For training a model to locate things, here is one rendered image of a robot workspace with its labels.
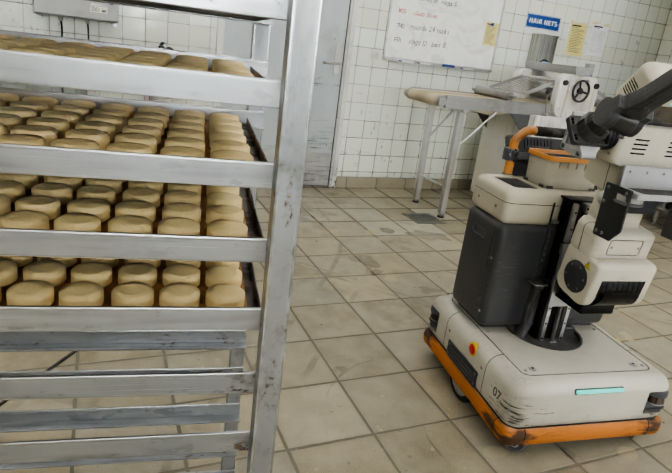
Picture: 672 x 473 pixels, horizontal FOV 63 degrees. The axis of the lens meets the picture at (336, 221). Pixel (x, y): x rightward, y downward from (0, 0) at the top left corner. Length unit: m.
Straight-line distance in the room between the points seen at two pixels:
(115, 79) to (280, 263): 0.26
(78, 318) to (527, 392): 1.45
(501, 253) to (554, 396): 0.48
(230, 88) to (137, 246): 0.20
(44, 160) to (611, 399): 1.83
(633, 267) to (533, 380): 0.46
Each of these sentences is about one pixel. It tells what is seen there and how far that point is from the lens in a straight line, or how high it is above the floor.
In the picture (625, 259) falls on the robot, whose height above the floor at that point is 0.68.
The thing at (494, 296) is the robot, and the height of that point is 0.42.
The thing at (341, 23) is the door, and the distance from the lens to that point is 4.69.
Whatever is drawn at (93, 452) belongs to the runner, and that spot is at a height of 0.69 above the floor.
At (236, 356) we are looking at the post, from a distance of 1.21.
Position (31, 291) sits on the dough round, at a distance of 0.74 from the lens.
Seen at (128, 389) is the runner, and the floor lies 0.78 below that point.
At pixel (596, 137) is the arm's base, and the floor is 1.04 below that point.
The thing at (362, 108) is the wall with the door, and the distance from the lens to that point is 4.80.
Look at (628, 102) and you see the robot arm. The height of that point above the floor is 1.15.
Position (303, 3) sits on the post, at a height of 1.23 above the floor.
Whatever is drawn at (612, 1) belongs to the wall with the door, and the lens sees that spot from 6.34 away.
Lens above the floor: 1.20
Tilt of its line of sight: 18 degrees down
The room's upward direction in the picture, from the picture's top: 7 degrees clockwise
